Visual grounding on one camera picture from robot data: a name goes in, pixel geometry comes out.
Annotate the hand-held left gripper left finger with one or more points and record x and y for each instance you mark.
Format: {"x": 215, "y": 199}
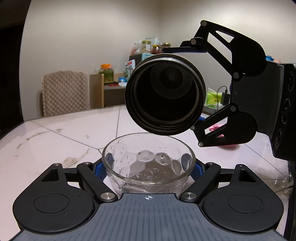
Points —
{"x": 100, "y": 171}

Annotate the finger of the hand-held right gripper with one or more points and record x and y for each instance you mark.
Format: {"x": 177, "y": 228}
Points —
{"x": 222, "y": 59}
{"x": 215, "y": 120}

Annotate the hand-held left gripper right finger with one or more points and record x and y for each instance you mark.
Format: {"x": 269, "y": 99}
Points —
{"x": 198, "y": 171}

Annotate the clear dimpled glass cup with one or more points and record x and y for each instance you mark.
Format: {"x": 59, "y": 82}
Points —
{"x": 148, "y": 162}

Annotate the pink printed thermos bottle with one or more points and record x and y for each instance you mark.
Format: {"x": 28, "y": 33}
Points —
{"x": 165, "y": 92}

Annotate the pink bottle cap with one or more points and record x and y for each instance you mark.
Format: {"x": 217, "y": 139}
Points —
{"x": 227, "y": 144}

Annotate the green tissue pack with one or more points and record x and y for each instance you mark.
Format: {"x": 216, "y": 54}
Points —
{"x": 212, "y": 98}

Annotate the black charger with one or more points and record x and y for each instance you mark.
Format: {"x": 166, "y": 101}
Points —
{"x": 225, "y": 98}

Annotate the short jar of red contents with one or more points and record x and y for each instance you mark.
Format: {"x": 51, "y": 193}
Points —
{"x": 156, "y": 49}

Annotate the teal toaster oven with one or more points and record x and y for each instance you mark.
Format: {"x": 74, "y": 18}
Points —
{"x": 146, "y": 56}

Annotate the glass jar with yellow lid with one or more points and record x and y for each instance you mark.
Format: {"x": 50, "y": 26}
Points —
{"x": 146, "y": 46}

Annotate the wooden shelf unit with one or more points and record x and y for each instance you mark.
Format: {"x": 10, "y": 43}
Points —
{"x": 97, "y": 91}

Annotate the beige quilted chair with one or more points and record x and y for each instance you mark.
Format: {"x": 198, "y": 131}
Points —
{"x": 66, "y": 93}

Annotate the clear bag of snacks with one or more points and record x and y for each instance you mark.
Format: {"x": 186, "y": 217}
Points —
{"x": 136, "y": 49}

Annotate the white and red carton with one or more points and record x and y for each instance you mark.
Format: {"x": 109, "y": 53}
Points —
{"x": 129, "y": 69}

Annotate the small blue box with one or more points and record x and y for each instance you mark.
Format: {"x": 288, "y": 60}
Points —
{"x": 121, "y": 80}

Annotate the green jar with orange lid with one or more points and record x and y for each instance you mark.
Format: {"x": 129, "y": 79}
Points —
{"x": 106, "y": 73}

